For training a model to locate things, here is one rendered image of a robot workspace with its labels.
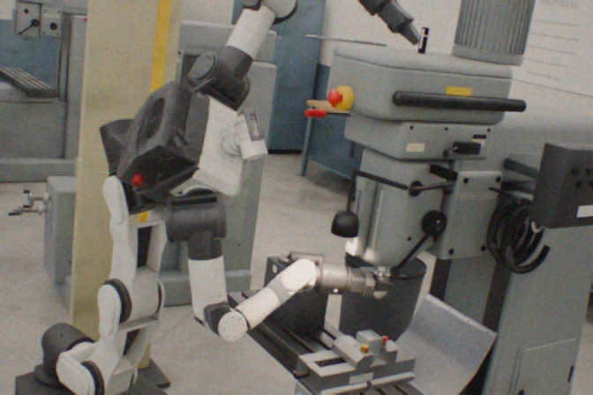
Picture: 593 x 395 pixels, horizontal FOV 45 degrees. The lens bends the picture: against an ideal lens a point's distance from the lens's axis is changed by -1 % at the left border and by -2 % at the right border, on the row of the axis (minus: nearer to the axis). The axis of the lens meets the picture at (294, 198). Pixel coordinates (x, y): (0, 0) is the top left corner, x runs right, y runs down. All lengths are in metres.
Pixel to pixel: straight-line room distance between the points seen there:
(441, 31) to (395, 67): 6.23
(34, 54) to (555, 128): 9.18
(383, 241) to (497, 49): 0.60
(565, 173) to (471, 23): 0.48
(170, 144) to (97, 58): 1.56
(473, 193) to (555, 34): 5.03
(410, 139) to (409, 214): 0.22
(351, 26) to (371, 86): 7.41
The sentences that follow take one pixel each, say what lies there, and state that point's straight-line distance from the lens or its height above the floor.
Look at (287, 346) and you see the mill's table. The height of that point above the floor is 0.93.
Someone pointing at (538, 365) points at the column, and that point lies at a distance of 2.46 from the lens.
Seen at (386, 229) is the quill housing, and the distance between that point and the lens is 1.94.
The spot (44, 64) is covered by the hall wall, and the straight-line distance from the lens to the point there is 10.86.
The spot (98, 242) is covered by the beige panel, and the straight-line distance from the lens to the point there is 3.58.
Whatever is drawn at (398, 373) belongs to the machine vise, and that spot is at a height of 0.97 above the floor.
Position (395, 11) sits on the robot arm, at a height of 1.99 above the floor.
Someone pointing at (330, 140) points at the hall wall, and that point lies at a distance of 9.37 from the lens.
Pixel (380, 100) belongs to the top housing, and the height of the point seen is 1.78.
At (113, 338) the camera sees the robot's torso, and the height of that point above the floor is 0.91.
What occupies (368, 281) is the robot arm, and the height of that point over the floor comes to 1.26.
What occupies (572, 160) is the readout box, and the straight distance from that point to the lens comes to 1.92.
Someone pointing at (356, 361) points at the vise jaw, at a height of 1.03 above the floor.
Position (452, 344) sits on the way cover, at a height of 1.01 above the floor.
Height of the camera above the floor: 1.98
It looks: 15 degrees down
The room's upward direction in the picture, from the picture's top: 8 degrees clockwise
